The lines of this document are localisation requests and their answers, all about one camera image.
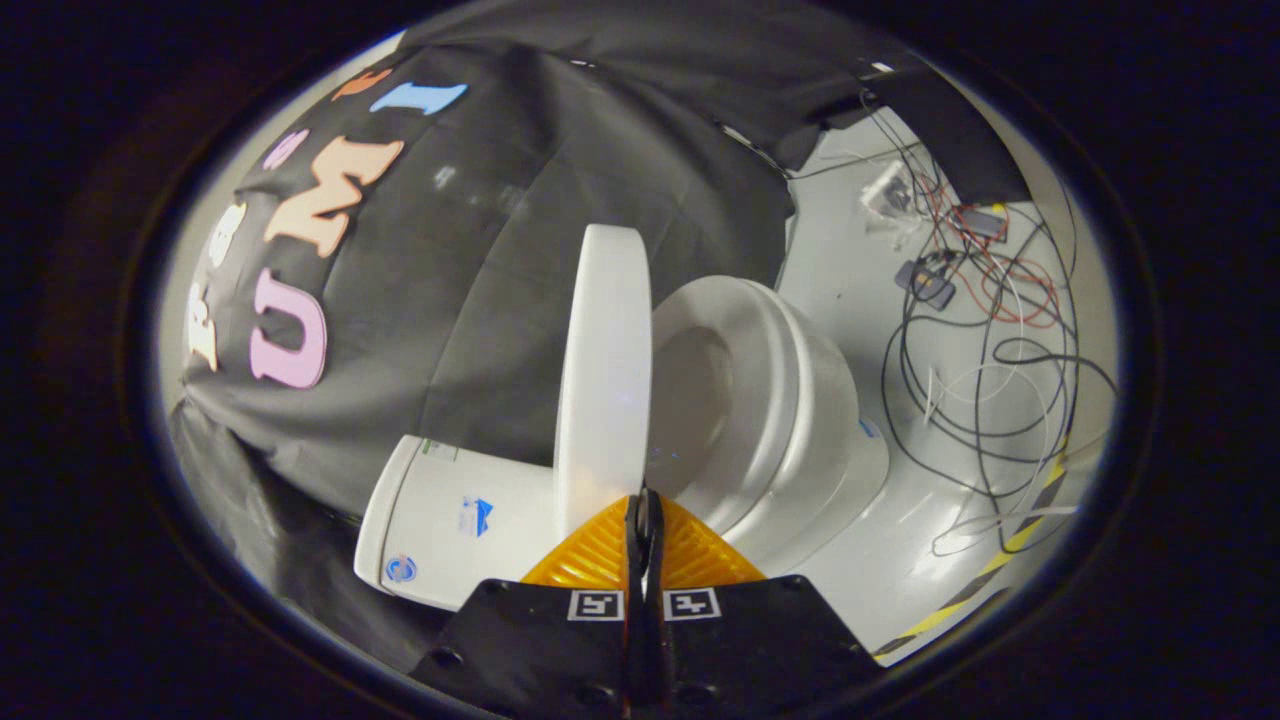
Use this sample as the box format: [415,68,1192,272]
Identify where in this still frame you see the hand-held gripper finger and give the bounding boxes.
[408,488,647,720]
[645,488,885,720]

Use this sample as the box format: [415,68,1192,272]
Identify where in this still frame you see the white toilet lid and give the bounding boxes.
[553,224,654,537]

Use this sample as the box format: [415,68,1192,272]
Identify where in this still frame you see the white toilet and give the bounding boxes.
[353,275,891,613]

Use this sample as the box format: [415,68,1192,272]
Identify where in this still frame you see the white toilet seat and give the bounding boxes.
[645,275,809,533]

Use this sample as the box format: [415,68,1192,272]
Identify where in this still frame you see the yellow black floor tape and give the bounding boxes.
[875,455,1069,661]

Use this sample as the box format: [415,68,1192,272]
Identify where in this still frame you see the black backdrop cloth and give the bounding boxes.
[165,0,1031,673]

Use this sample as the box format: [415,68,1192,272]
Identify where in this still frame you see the black power adapter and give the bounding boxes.
[895,258,959,309]

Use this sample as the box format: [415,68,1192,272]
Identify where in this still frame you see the clear plastic bag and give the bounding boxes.
[862,160,919,237]

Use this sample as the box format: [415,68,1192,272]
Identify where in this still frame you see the small dark electronic box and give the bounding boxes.
[955,205,1009,242]

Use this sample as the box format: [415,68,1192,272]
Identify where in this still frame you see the tangle of black cables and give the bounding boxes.
[878,92,1121,561]

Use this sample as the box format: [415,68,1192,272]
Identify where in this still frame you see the red wire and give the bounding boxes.
[915,170,1063,331]

